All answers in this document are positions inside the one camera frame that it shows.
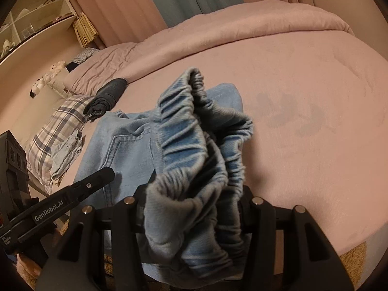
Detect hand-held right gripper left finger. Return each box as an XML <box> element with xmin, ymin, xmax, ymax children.
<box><xmin>36</xmin><ymin>185</ymin><xmax>152</xmax><ymax>291</ymax></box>

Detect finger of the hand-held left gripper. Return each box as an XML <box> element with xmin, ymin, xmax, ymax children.
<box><xmin>6</xmin><ymin>168</ymin><xmax>116</xmax><ymax>243</ymax></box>
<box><xmin>2</xmin><ymin>212</ymin><xmax>66</xmax><ymax>255</ymax></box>

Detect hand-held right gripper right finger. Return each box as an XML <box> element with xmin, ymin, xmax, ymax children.
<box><xmin>239</xmin><ymin>185</ymin><xmax>354</xmax><ymax>291</ymax></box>

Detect light blue pants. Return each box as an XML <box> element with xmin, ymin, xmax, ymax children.
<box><xmin>51</xmin><ymin>129</ymin><xmax>84</xmax><ymax>184</ymax></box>

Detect blue denim pants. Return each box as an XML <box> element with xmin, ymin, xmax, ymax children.
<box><xmin>73</xmin><ymin>67</ymin><xmax>254</xmax><ymax>282</ymax></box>

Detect plaid pillow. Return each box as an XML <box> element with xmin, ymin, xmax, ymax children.
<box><xmin>24</xmin><ymin>95</ymin><xmax>95</xmax><ymax>188</ymax></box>

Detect white spotted plush toy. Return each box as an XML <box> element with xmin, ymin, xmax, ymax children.
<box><xmin>30</xmin><ymin>77</ymin><xmax>46</xmax><ymax>98</ymax></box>

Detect beige fuzzy rug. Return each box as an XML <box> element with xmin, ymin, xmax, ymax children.
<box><xmin>339</xmin><ymin>242</ymin><xmax>370</xmax><ymax>277</ymax></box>

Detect dark rolled cloth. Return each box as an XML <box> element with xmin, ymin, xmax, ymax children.
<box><xmin>83</xmin><ymin>78</ymin><xmax>128</xmax><ymax>122</ymax></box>

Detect pink bed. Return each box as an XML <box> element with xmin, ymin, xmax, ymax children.
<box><xmin>48</xmin><ymin>27</ymin><xmax>383</xmax><ymax>276</ymax></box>

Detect beige plush toy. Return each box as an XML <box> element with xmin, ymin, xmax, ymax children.
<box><xmin>44</xmin><ymin>61</ymin><xmax>67</xmax><ymax>82</ymax></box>

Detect pink pillow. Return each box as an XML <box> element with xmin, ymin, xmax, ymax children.
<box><xmin>63</xmin><ymin>42</ymin><xmax>137</xmax><ymax>95</ymax></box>

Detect grey checked cloth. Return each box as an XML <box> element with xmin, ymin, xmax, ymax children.
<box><xmin>73</xmin><ymin>48</ymin><xmax>100</xmax><ymax>64</ymax></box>

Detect white shelf cabinet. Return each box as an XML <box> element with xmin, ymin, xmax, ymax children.
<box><xmin>0</xmin><ymin>0</ymin><xmax>78</xmax><ymax>65</ymax></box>

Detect straw tassel bundle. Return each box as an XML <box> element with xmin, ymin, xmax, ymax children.
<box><xmin>73</xmin><ymin>12</ymin><xmax>99</xmax><ymax>48</ymax></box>

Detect pink duvet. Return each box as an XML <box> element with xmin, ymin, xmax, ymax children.
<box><xmin>129</xmin><ymin>0</ymin><xmax>356</xmax><ymax>85</ymax></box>

